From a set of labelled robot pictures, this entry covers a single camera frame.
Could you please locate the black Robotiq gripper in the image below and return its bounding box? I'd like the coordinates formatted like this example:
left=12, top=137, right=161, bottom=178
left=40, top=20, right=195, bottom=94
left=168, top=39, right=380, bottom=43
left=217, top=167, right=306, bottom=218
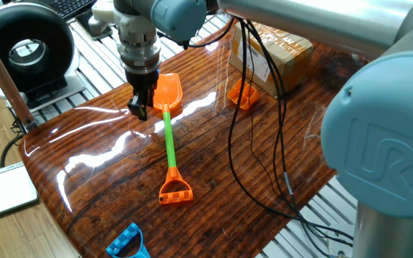
left=125, top=67, right=160, bottom=121

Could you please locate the orange toy shovel green shaft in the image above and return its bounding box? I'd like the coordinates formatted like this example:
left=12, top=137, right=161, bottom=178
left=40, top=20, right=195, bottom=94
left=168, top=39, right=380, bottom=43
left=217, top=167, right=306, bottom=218
left=152, top=72, right=194, bottom=206

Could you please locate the wood-grain table mat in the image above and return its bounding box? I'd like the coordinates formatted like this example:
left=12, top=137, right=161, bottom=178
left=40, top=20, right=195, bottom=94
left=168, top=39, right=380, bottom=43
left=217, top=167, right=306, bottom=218
left=18, top=14, right=372, bottom=258

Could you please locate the black smartphone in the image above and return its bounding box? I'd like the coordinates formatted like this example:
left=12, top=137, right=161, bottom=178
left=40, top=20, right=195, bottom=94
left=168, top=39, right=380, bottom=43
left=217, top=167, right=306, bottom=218
left=75, top=10, right=113, bottom=41

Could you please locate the orange grid toy block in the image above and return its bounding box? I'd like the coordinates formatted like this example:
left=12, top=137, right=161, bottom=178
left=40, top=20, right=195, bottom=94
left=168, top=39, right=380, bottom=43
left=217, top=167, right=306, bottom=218
left=226, top=77, right=261, bottom=111

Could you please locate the black keyboard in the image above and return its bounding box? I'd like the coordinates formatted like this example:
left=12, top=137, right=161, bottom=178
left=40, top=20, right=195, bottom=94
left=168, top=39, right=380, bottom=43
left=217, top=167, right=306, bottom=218
left=43, top=0, right=98, bottom=21

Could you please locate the blue toy tool yellow shaft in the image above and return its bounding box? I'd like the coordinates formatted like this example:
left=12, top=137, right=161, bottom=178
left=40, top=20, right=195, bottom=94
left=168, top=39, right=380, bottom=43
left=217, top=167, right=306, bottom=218
left=105, top=222, right=152, bottom=258

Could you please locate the brown wooden pole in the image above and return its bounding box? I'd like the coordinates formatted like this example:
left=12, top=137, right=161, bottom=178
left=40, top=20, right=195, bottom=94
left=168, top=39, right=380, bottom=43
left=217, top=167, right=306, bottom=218
left=0, top=21, right=37, bottom=132

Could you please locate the taped cardboard box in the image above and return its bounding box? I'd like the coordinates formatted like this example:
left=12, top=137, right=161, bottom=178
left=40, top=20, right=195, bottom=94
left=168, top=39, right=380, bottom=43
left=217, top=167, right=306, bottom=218
left=228, top=21, right=314, bottom=98

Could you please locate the white tablet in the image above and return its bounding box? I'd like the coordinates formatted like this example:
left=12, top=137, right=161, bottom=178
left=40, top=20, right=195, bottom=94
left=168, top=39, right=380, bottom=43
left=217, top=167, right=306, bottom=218
left=0, top=161, right=39, bottom=224

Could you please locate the black floor cable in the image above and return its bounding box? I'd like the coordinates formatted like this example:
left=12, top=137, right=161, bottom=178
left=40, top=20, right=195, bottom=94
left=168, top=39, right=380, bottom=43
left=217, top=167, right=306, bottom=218
left=0, top=131, right=27, bottom=169

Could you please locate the black cable with grey sleeve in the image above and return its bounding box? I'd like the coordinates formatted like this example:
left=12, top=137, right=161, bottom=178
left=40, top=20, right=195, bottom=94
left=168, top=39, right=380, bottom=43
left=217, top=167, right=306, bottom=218
left=244, top=19, right=354, bottom=248

